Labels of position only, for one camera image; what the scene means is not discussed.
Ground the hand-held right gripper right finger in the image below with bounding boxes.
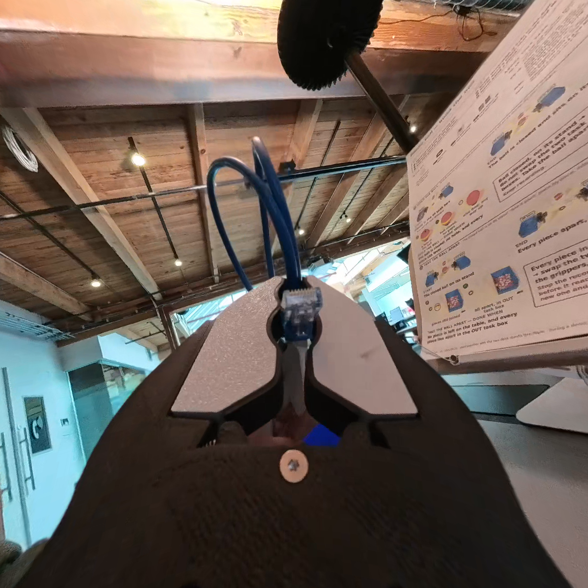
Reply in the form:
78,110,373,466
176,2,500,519
303,275,420,436

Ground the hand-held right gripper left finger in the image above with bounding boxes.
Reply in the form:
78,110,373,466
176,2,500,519
170,276,284,436

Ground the blue network cable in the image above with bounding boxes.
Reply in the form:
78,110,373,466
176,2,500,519
206,136,325,344

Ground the blue plastic bin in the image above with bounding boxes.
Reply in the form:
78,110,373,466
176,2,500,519
302,424,342,447

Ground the white stand base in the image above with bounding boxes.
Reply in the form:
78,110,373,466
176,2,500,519
516,365,588,435

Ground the printed instruction sheet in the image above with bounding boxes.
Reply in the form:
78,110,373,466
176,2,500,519
406,0,588,358

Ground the black finned lamp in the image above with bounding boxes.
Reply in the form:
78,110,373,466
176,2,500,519
277,0,383,90

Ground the framed wall sign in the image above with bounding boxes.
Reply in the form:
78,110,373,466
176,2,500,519
23,396,52,455

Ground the black ceiling rail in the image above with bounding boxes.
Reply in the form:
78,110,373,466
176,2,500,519
0,155,408,222

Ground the door pull handle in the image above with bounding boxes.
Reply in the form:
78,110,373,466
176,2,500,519
2,367,36,547

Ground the white cable coil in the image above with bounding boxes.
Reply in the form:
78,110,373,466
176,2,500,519
1,123,40,174

